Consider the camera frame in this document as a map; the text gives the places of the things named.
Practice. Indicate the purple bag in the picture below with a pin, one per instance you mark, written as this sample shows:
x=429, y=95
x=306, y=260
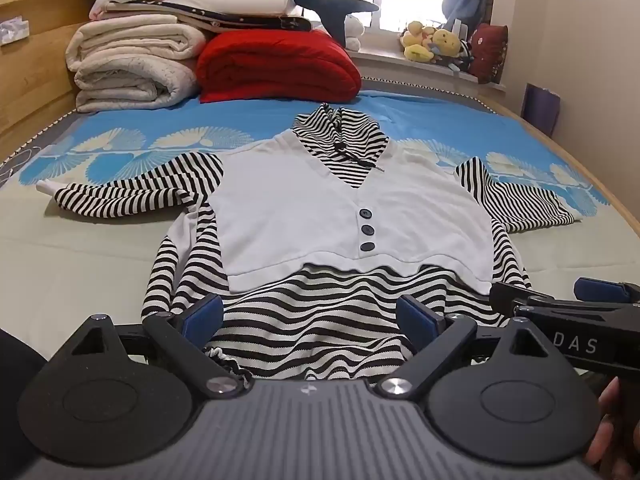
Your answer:
x=542, y=110

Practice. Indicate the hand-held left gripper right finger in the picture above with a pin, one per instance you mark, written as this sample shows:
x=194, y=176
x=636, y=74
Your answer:
x=414, y=317

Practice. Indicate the person's right hand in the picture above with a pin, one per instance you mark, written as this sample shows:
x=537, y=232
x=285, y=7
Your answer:
x=607, y=420

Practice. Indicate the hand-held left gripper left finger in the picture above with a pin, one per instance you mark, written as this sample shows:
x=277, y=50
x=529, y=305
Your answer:
x=207, y=316

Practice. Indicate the red folded blanket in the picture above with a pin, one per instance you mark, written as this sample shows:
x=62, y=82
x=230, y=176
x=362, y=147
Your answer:
x=275, y=65

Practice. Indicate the tissue box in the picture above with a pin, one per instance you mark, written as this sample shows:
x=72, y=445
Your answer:
x=11, y=31

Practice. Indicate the white plush toy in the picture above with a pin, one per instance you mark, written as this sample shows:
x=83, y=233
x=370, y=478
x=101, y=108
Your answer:
x=354, y=32

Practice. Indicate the white folded bedding stack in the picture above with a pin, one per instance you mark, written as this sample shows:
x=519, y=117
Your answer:
x=225, y=0

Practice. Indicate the striped black and white top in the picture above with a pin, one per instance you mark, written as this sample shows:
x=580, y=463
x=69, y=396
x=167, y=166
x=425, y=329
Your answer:
x=340, y=220

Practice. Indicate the dark red cushion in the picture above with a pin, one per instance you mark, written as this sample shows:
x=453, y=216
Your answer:
x=490, y=52

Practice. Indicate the dark striped plush toy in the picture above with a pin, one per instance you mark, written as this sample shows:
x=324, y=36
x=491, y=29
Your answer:
x=462, y=57

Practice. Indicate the white folded quilt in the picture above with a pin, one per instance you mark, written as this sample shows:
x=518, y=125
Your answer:
x=130, y=60

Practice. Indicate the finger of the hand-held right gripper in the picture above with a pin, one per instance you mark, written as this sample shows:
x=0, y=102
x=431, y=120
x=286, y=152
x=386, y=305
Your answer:
x=515, y=296
x=595, y=290

